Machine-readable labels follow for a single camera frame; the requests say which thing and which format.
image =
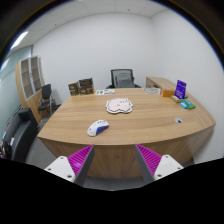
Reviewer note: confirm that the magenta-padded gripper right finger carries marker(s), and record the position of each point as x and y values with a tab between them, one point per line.
168	165

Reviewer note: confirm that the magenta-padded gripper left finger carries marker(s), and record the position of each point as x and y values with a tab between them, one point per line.
58	166

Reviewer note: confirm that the white blue yellow computer mouse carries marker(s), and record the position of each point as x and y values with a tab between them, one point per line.
97	128

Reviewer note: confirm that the pink cartoon-shaped mouse pad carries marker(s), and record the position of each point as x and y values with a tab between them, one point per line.
119	105

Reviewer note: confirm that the black leather armchair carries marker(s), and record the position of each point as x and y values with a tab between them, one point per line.
20	136

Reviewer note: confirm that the green packet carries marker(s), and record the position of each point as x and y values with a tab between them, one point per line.
187	104

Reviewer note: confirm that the small beige box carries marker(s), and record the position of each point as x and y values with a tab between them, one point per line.
175	98

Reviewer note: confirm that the small black chair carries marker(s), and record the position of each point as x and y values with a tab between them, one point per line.
46	96

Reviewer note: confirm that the orange box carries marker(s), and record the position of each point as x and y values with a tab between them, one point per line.
168	93

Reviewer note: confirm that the white round printed mat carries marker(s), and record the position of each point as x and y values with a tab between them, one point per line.
152	90

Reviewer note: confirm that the purple sign card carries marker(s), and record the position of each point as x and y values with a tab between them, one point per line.
180	89

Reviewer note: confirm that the small dark brown box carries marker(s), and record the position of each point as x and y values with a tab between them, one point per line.
73	89

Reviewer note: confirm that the wooden side desk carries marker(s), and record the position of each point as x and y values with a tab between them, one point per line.
160	82

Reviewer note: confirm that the green purple sticker sheet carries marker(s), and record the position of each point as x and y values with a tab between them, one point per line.
105	92

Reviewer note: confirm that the wooden shelf unit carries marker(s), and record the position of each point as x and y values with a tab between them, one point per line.
29	83

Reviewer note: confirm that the black cardboard box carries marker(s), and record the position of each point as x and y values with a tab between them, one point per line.
85	82

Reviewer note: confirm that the black mesh office chair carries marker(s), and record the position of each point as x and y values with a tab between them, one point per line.
122	79

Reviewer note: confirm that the long ceiling light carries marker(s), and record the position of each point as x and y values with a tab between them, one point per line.
19	40

